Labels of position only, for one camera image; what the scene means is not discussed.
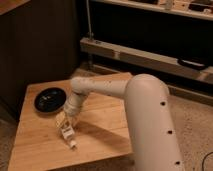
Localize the black handle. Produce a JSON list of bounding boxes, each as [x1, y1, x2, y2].
[[177, 59, 209, 71]]

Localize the black ceramic bowl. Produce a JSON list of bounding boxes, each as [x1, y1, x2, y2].
[[34, 87, 66, 113]]

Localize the long beige metal beam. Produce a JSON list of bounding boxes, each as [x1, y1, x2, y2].
[[80, 37, 213, 85]]

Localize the white plastic bottle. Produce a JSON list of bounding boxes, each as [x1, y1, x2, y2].
[[55, 112, 78, 150]]

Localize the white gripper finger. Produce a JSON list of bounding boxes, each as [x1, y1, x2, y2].
[[69, 124, 75, 131], [56, 119, 63, 128]]

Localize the dark wooden cabinet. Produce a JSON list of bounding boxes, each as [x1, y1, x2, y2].
[[0, 0, 79, 120]]

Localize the wooden shelf with items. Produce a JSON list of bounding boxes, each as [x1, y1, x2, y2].
[[93, 0, 213, 21]]

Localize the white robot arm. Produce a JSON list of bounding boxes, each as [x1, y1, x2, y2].
[[56, 74, 185, 171]]

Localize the wooden table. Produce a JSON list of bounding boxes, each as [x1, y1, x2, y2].
[[8, 80, 131, 171]]

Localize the grey metal pole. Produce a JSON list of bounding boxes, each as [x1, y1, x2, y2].
[[86, 0, 93, 40]]

